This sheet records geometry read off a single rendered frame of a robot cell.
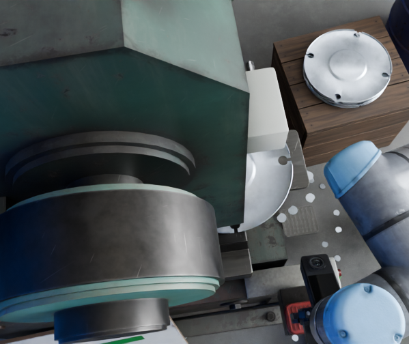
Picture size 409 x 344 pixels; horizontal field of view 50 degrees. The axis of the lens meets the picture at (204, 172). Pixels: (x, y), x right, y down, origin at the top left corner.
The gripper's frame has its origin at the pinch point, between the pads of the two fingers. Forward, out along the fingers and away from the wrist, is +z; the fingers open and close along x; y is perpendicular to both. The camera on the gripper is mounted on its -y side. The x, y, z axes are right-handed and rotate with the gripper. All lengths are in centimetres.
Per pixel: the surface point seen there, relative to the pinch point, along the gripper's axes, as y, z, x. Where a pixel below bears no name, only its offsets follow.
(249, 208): -23.2, 7.3, -6.8
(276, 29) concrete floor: -127, 85, 26
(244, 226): -19.5, 7.3, -8.6
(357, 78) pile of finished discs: -73, 46, 39
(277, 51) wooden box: -91, 50, 16
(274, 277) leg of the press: -9.9, 21.3, -2.8
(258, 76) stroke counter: -21, -48, -8
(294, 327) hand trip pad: 1.5, 9.4, -2.0
